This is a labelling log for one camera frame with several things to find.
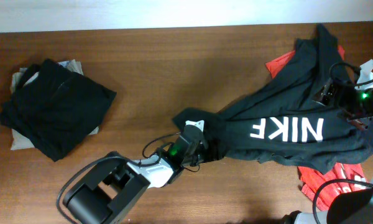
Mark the red printed t-shirt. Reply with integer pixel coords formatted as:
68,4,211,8
265,50,366,211

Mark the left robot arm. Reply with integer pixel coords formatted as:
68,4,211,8
55,121,224,224

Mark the folded beige garment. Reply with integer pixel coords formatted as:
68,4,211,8
9,59,84,151

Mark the folded black garment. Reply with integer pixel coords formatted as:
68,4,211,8
0,59,116,161

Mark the black Nike t-shirt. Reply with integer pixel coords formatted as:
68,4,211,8
173,24,373,173

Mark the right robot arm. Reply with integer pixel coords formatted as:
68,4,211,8
281,81,373,223

